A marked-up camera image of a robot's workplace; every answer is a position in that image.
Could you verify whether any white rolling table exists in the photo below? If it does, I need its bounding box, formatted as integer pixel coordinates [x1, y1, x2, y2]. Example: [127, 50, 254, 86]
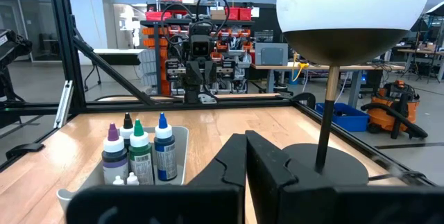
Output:
[78, 48, 146, 92]

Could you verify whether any large blue-tipped coloring bottle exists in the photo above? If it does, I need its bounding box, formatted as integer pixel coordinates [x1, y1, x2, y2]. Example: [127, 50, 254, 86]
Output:
[153, 112, 178, 182]

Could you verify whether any wooden workbench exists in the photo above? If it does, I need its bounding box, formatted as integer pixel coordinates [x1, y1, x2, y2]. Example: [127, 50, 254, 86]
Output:
[250, 62, 406, 109]

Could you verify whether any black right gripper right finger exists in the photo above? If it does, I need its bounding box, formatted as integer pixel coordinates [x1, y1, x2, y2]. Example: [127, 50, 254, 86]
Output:
[246, 130, 444, 224]

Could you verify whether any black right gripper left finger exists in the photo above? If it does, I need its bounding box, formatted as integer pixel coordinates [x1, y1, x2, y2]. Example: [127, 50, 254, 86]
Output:
[65, 132, 248, 224]

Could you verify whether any yellow coiled cable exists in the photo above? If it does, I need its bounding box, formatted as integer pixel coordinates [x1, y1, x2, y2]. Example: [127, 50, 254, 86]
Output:
[292, 52, 310, 83]

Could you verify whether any large black-tipped coloring bottle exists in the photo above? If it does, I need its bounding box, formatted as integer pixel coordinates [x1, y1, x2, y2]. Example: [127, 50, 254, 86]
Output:
[119, 112, 135, 148]

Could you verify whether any orange shop vacuum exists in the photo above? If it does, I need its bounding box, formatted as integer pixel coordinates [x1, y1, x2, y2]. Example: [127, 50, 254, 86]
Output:
[360, 80, 429, 140]

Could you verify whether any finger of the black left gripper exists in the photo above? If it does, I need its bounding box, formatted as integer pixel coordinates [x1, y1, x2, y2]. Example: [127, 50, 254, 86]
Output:
[186, 60, 204, 87]
[204, 60, 219, 85]

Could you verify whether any black mounted device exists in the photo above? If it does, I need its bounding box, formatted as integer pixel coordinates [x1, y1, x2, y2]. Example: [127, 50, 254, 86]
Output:
[0, 28, 34, 102]

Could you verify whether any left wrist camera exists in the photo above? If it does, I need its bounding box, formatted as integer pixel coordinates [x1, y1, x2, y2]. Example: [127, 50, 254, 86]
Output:
[189, 35, 212, 58]

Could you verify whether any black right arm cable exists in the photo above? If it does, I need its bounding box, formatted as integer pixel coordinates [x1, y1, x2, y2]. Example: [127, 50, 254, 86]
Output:
[367, 171, 427, 182]

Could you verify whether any grey plastic bin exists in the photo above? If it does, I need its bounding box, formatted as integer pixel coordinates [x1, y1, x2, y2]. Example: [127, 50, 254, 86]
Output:
[56, 126, 190, 214]

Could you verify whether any black arched handle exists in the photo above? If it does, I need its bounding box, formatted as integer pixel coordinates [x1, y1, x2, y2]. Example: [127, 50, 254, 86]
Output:
[290, 92, 317, 110]

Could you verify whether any large purple-tipped coloring bottle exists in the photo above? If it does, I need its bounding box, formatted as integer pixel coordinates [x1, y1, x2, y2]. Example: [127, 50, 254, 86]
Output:
[101, 122, 129, 186]

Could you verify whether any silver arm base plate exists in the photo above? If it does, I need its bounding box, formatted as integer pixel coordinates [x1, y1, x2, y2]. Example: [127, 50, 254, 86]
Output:
[198, 93, 218, 105]

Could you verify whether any metal shelf with red bins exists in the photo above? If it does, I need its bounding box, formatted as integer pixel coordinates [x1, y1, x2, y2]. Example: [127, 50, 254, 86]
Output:
[140, 0, 256, 96]

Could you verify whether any blue crate with black items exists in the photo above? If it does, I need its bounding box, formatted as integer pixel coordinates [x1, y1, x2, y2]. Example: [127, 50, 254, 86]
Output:
[315, 102, 370, 133]

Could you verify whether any black aluminium table frame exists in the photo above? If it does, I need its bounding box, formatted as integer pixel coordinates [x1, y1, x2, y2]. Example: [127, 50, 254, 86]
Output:
[0, 0, 438, 187]

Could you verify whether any grey equipment box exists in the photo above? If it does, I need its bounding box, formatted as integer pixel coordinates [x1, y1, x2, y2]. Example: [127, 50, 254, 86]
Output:
[255, 42, 289, 67]

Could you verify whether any silver metal bracket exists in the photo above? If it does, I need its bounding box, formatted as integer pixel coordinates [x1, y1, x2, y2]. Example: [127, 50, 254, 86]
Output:
[53, 80, 75, 130]

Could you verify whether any black flat bracket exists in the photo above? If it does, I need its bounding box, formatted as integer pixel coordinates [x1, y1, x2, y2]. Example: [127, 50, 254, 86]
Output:
[5, 143, 45, 161]

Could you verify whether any large green-tipped coloring bottle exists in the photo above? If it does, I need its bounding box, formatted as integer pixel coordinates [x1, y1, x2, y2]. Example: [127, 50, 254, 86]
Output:
[128, 118, 155, 186]

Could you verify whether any distant robot workstation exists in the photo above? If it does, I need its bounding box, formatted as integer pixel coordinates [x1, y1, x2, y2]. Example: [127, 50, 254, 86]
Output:
[397, 1, 444, 83]

